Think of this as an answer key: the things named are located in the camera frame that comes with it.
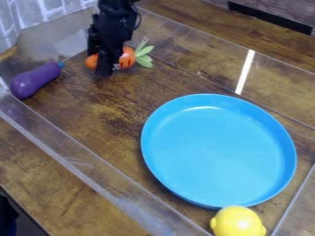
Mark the white grey curtain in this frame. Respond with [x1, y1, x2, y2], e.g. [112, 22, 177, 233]
[0, 0, 97, 53]

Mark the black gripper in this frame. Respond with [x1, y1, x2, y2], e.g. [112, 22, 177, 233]
[86, 0, 138, 77]

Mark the yellow toy lemon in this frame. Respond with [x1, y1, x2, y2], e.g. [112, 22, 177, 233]
[209, 206, 267, 236]

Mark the orange toy carrot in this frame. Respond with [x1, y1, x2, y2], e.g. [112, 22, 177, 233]
[84, 36, 156, 71]

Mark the blue round tray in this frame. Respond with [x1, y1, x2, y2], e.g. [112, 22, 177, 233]
[140, 94, 297, 208]

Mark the clear acrylic enclosure wall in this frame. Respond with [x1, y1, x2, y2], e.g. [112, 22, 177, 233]
[0, 7, 315, 236]

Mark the purple toy eggplant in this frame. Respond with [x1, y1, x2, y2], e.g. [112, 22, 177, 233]
[9, 61, 64, 100]

